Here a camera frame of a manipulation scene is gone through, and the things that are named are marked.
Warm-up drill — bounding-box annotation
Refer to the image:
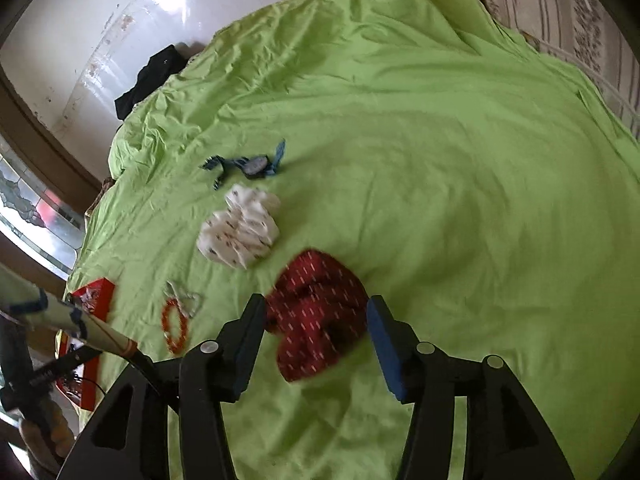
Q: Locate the pale green bead bracelet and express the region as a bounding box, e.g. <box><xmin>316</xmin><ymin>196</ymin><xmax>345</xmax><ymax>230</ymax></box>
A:
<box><xmin>162</xmin><ymin>279</ymin><xmax>204</xmax><ymax>320</ymax></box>

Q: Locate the orange bead bracelet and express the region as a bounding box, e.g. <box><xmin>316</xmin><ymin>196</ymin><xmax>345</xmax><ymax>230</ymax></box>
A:
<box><xmin>160</xmin><ymin>298</ymin><xmax>189</xmax><ymax>356</ymax></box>

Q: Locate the red polka dot scrunchie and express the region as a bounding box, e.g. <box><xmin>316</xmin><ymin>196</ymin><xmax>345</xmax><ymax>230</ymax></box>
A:
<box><xmin>266</xmin><ymin>248</ymin><xmax>369</xmax><ymax>382</ymax></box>

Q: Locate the white patterned scrunchie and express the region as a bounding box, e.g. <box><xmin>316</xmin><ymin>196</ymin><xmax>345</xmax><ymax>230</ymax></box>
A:
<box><xmin>196</xmin><ymin>184</ymin><xmax>281</xmax><ymax>270</ymax></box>

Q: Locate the window with lattice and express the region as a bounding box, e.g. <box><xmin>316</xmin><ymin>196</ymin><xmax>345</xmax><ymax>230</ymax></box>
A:
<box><xmin>0</xmin><ymin>138</ymin><xmax>85</xmax><ymax>281</ymax></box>

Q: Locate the left hand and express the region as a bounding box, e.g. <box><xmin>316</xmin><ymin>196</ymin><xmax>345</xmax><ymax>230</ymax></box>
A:
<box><xmin>20</xmin><ymin>399</ymin><xmax>75</xmax><ymax>474</ymax></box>

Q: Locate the red rimmed white tray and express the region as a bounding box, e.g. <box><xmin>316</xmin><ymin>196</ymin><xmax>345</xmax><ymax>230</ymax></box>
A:
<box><xmin>55</xmin><ymin>278</ymin><xmax>115</xmax><ymax>412</ymax></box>

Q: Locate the green bed sheet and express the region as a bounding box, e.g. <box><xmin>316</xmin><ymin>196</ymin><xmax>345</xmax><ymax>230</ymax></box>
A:
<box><xmin>67</xmin><ymin>0</ymin><xmax>639</xmax><ymax>479</ymax></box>

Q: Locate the black garment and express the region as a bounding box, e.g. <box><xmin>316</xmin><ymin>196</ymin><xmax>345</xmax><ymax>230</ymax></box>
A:
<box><xmin>114</xmin><ymin>44</ymin><xmax>188</xmax><ymax>120</ymax></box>

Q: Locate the striped floral mattress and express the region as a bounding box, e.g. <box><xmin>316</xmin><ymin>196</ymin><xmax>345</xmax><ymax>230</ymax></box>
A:
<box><xmin>484</xmin><ymin>0</ymin><xmax>639</xmax><ymax>136</ymax></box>

